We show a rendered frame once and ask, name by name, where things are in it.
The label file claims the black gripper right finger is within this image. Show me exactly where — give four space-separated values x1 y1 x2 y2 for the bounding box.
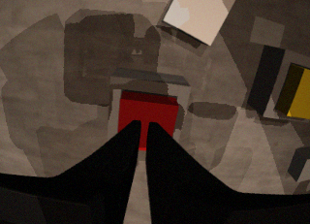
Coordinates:
146 122 310 224

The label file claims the red button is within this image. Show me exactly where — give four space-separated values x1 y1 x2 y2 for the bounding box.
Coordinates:
108 68 191 151

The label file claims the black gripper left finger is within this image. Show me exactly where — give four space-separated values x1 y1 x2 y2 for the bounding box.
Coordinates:
0 120 140 224

